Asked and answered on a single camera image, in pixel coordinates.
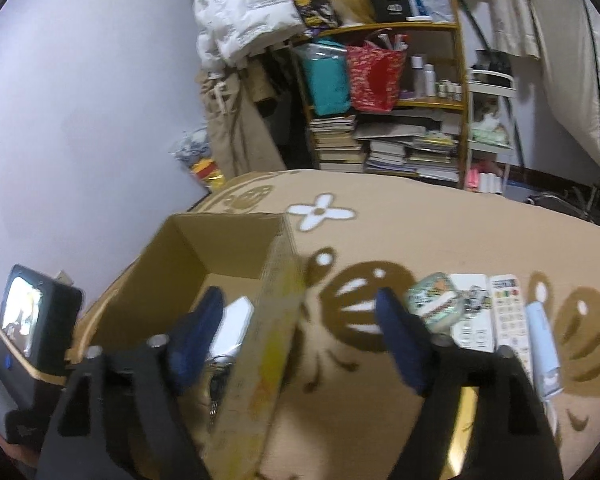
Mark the row of pink and white bottles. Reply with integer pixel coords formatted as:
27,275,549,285
467,162,506,196

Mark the stack of books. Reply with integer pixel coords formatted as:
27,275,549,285
307,115,463,183

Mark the white puffer jacket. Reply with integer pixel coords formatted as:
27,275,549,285
192,0,306,68

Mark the white trolley cart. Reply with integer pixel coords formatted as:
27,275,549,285
462,50,518,196

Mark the row of small cosmetic bottles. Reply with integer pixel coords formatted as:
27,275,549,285
410,55,465,101

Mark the blonde wig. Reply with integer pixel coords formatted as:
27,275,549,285
321,0,378,28

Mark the brown cardboard box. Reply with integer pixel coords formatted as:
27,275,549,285
77,212,306,480

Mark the teal bag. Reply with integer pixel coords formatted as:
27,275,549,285
295,42,353,117

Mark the plain white remote control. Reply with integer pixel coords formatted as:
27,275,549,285
450,274,496,353

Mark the black chair base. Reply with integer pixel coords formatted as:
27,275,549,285
525,180,600,233

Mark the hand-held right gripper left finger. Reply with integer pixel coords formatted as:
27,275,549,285
35,286,226,480

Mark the black box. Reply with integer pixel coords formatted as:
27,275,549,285
369,0,412,25

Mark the green earbud case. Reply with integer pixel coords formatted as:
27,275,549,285
407,272,463,333

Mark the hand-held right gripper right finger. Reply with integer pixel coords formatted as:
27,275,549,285
375,287,566,480

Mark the white remote with coloured buttons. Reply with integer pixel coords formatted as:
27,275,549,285
489,274,536,386

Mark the bag of plush toys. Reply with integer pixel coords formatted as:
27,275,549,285
172,130,226,193

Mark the beige patterned blanket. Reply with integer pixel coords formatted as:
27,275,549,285
67,170,600,480

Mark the beige coat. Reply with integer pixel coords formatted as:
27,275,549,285
195,67,288,178

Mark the wooden shelf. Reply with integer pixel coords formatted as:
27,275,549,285
287,0,468,191

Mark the light blue lint remover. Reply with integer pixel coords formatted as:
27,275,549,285
524,300,563,431

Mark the white charger block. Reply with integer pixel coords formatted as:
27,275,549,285
207,296,255,358

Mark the bunch of keys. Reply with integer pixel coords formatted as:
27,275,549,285
202,355,241,431

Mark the red gift bag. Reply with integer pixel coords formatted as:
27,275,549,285
345,32,410,112

